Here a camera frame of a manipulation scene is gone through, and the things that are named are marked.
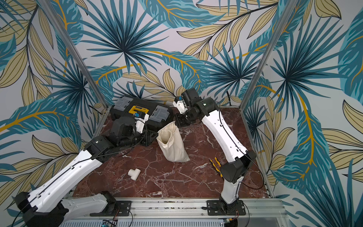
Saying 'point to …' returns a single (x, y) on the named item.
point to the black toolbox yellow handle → (127, 106)
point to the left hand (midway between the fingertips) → (154, 136)
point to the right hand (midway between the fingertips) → (165, 129)
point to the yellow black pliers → (219, 164)
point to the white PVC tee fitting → (134, 173)
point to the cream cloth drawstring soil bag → (172, 147)
